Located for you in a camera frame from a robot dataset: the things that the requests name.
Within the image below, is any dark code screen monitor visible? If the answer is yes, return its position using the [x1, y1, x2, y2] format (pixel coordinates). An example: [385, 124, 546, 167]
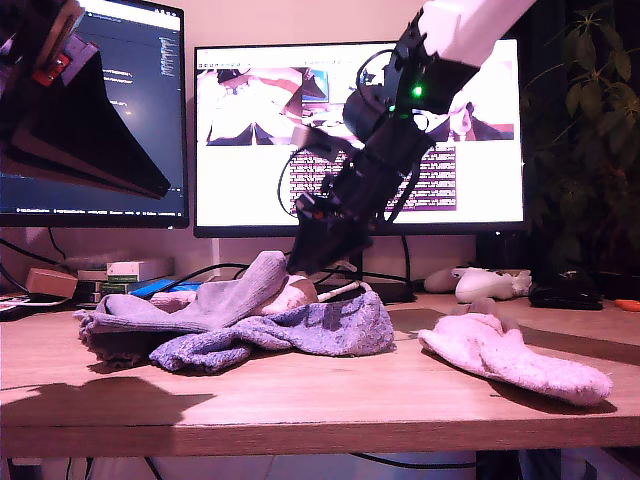
[0, 0, 190, 230]

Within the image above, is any bright screen monitor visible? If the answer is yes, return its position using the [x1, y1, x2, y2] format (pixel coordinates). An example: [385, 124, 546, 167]
[193, 38, 526, 239]

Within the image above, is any black long desk cable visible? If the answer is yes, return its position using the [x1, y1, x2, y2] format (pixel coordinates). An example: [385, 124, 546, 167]
[144, 263, 416, 300]

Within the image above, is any blue plastic packet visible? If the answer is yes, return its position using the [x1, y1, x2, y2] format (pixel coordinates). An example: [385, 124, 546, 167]
[128, 279, 204, 301]

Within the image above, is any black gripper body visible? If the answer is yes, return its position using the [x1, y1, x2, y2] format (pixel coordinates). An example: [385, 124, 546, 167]
[294, 142, 434, 226]

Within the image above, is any black slanting wall cable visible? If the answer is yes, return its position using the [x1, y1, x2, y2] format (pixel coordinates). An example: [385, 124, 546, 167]
[0, 238, 64, 267]

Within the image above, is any pale round controller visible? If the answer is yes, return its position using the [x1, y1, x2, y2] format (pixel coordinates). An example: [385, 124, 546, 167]
[422, 269, 459, 295]

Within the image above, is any white coiled cable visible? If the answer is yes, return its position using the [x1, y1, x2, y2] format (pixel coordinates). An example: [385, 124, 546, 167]
[317, 279, 374, 304]

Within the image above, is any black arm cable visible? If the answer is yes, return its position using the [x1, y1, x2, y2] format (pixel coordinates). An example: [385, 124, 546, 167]
[355, 48, 399, 94]

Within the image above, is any black cable under table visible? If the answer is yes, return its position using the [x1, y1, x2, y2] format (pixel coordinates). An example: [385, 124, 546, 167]
[349, 452, 479, 471]

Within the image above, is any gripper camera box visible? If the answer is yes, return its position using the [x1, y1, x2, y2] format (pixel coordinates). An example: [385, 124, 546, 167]
[292, 124, 349, 157]

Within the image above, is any pale grey flat object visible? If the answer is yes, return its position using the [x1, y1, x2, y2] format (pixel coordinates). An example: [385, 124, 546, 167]
[63, 251, 132, 272]

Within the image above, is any pink fluffy sock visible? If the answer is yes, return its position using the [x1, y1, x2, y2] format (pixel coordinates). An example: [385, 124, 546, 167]
[149, 273, 320, 317]
[417, 298, 615, 407]

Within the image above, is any white box green label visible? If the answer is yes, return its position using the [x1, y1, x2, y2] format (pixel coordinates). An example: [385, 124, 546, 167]
[105, 258, 175, 284]

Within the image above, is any black monitor stand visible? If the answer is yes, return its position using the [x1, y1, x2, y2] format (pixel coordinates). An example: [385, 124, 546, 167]
[348, 237, 416, 305]

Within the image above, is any green leafy houseplant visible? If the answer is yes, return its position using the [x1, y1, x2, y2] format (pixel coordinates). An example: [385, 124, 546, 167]
[519, 4, 640, 301]

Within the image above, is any black hanging monitor cable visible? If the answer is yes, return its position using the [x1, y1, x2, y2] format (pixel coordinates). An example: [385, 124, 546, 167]
[47, 228, 69, 262]

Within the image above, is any black wallet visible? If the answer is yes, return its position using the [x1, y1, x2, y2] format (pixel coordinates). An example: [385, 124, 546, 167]
[527, 283, 605, 312]

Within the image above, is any black flat device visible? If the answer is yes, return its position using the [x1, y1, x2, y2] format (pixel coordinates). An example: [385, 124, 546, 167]
[0, 293, 76, 323]

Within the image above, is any white game controller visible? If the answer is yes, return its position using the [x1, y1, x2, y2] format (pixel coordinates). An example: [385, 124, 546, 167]
[452, 268, 532, 306]

